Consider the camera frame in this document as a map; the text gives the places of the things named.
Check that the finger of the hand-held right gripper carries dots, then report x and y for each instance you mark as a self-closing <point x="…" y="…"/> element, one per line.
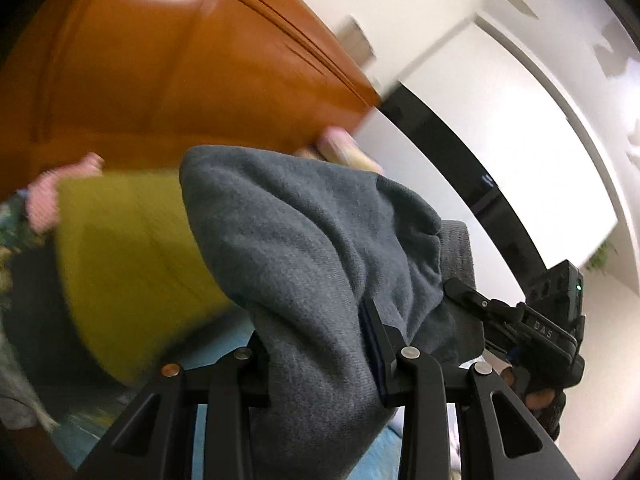
<point x="475" y="300"/>

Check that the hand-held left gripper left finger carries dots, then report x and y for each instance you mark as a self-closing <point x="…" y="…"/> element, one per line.
<point x="255" y="375"/>

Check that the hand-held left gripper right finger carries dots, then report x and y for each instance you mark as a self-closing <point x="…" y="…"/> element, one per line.
<point x="380" y="350"/>

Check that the grey sweater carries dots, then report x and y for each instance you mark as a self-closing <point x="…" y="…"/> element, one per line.
<point x="300" y="260"/>

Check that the person's right hand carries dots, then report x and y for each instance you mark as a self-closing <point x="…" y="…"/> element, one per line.
<point x="540" y="399"/>

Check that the green plant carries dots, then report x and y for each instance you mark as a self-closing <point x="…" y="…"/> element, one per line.
<point x="602" y="257"/>

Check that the yellow-green garment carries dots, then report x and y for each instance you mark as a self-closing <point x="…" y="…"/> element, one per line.
<point x="130" y="260"/>

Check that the pink cream pillow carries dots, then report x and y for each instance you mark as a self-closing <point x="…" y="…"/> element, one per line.
<point x="345" y="152"/>

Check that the black cloth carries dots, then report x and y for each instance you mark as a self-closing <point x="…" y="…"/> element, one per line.
<point x="35" y="320"/>

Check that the light grey cloth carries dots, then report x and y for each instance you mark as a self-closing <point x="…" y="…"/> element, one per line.
<point x="20" y="395"/>

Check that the pink cloth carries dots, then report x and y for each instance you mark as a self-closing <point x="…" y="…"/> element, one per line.
<point x="47" y="195"/>

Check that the wooden headboard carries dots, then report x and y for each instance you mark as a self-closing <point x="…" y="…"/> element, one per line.
<point x="150" y="60"/>

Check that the black wall trim strip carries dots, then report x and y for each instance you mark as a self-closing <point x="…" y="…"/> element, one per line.
<point x="450" y="150"/>

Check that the grey wall switch plate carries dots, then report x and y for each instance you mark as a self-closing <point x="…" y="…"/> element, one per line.
<point x="356" y="42"/>

